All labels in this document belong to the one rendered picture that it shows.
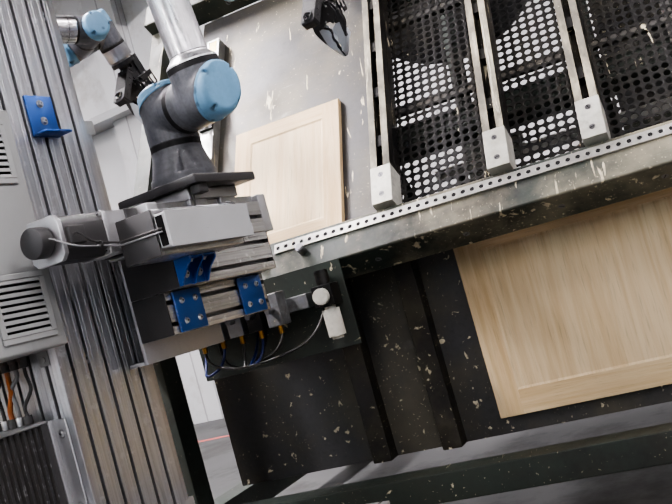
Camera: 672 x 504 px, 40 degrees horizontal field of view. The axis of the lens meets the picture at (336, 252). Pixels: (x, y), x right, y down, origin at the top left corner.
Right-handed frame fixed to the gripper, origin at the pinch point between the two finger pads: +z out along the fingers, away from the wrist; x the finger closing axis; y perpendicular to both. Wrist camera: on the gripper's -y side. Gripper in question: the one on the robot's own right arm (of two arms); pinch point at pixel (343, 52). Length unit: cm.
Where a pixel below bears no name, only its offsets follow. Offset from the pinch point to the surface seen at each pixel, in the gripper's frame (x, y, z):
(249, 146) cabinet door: 56, 24, 21
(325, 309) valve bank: 25, -31, 55
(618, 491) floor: -28, -32, 132
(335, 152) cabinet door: 24.9, 15.7, 29.9
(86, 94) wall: 429, 410, 33
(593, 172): -49, -9, 50
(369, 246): 11, -18, 47
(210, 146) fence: 70, 25, 16
